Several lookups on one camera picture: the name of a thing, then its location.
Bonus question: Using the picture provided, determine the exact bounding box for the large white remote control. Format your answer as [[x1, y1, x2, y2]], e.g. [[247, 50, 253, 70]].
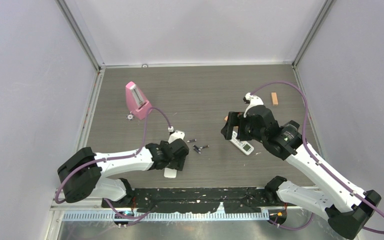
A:
[[163, 168, 178, 179]]

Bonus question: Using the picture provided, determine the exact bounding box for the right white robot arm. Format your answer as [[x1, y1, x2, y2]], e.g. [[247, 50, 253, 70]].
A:
[[221, 105, 382, 240]]

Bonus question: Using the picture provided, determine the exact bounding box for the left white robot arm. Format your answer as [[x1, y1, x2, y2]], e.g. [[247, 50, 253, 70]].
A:
[[54, 138, 190, 207]]

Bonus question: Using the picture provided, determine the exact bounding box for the small white remote control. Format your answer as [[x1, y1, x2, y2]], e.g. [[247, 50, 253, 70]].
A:
[[229, 130, 254, 156]]

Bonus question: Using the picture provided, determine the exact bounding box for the small wooden block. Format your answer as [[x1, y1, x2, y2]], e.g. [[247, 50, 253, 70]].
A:
[[270, 92, 279, 106]]

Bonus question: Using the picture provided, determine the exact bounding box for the blue white poker chip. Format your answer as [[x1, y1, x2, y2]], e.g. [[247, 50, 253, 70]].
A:
[[126, 114, 135, 121]]

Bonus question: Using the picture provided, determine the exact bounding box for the pink metronome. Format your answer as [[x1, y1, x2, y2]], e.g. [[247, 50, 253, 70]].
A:
[[125, 81, 152, 120]]

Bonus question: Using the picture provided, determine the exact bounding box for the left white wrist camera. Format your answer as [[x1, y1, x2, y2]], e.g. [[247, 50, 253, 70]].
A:
[[168, 130, 185, 144]]

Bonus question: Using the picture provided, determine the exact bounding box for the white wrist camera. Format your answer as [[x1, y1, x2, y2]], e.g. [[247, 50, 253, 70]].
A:
[[243, 92, 264, 118], [168, 130, 185, 144]]

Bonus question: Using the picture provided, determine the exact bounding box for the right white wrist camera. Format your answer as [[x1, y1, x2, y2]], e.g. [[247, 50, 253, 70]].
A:
[[243, 92, 264, 118]]

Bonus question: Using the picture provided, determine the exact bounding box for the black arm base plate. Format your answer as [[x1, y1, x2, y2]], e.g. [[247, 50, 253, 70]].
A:
[[110, 186, 293, 214]]

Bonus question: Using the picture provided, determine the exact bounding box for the white slotted cable duct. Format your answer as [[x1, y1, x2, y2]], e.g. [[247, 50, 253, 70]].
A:
[[62, 209, 270, 222]]

